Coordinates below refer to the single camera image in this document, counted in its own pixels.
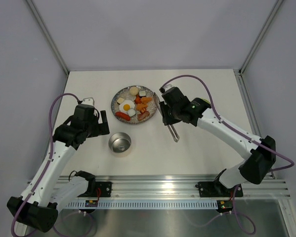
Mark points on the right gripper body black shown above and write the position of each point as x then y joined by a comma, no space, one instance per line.
170,115

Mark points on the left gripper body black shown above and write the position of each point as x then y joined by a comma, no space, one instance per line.
94,129

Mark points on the stainless steel bowl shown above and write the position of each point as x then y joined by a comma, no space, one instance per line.
120,144

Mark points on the stainless steel tongs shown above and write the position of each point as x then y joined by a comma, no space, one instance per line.
171,128

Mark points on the orange fried nugget toy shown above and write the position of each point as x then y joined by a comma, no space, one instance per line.
145,100

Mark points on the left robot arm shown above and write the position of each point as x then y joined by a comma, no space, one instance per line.
38,206

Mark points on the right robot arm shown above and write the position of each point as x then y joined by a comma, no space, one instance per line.
256,152

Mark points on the fried egg toy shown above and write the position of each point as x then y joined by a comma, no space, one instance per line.
126,105

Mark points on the white rice cube toy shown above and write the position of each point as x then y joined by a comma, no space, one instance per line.
131,112

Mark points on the silver patterned plate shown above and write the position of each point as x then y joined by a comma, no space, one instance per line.
124,93

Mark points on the orange fried shrimp toy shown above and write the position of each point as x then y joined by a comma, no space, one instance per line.
140,107

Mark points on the bacon slice toy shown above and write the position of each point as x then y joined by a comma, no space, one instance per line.
143,116

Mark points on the sushi roll toy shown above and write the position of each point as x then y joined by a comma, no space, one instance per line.
142,93

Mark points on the beige round bun toy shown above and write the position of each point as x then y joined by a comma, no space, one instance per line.
133,91

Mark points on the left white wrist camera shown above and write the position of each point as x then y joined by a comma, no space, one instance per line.
89,101

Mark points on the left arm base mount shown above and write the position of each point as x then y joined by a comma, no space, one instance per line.
101,189

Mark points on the aluminium front rail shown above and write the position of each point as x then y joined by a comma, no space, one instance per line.
183,187

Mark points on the white slotted cable duct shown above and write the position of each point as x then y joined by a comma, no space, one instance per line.
143,204

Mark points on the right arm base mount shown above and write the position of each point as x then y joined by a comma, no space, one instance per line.
211,189

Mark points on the left aluminium frame post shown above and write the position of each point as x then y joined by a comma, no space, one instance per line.
47,35

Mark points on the aluminium frame post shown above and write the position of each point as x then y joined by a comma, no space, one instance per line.
47,35
261,35

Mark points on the right aluminium frame post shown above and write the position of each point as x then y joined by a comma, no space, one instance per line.
261,35

